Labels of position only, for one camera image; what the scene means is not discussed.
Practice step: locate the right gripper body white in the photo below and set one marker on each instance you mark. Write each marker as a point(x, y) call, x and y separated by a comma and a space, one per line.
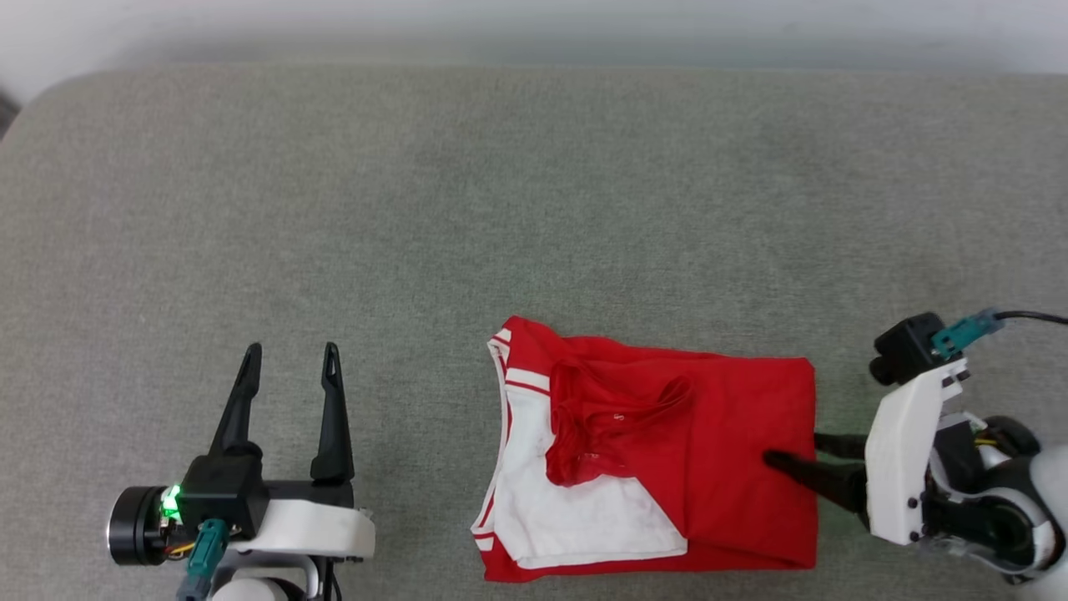
point(897, 459)

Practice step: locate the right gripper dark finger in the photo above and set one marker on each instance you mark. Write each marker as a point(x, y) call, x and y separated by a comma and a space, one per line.
point(843, 445)
point(813, 480)

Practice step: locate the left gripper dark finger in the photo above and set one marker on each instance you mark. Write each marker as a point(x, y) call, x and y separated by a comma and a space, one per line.
point(334, 417)
point(238, 409)

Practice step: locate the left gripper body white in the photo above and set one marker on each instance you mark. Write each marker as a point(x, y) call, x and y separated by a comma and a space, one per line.
point(317, 526)

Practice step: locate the red Bulls 23 jersey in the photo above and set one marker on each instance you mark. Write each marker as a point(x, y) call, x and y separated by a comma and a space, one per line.
point(734, 467)

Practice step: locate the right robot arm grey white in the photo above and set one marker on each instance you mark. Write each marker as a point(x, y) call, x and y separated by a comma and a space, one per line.
point(993, 501)

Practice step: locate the grey fabric sofa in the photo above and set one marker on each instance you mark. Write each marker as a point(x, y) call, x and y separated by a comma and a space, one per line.
point(501, 209)

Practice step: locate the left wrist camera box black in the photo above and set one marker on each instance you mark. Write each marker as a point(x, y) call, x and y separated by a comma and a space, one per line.
point(224, 492)

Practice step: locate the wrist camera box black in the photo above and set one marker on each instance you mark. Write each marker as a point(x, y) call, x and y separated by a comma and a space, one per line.
point(905, 346)
point(224, 492)

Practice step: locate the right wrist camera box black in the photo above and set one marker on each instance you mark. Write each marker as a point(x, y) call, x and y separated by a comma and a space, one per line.
point(905, 346)

